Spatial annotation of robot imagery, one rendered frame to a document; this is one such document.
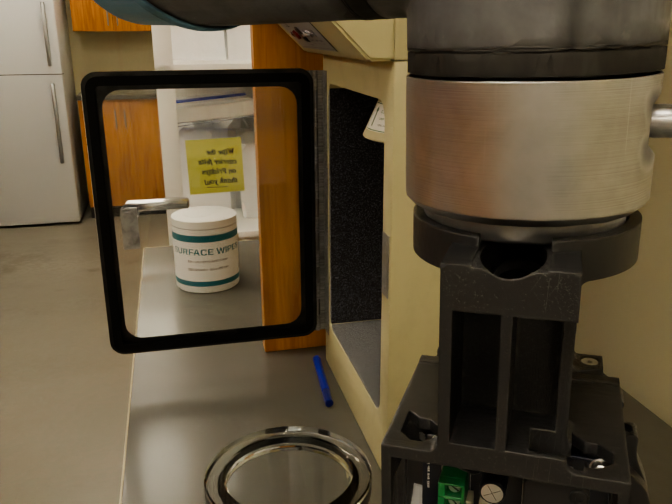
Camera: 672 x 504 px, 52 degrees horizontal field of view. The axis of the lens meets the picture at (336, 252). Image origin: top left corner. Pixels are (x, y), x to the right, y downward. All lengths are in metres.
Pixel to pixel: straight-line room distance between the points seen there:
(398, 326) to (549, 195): 0.57
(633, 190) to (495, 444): 0.08
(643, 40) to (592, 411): 0.11
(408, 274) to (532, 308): 0.55
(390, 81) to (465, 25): 0.50
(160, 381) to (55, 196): 4.70
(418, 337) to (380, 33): 0.32
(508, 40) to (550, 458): 0.11
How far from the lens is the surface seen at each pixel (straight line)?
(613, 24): 0.19
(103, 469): 2.62
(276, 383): 1.04
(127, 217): 0.97
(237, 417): 0.97
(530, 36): 0.19
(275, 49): 1.03
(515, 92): 0.19
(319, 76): 0.99
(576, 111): 0.19
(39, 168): 5.70
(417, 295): 0.74
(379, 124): 0.81
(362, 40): 0.67
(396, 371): 0.77
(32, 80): 5.62
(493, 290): 0.19
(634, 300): 1.10
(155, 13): 0.26
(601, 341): 1.19
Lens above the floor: 1.44
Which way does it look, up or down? 18 degrees down
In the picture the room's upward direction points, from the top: straight up
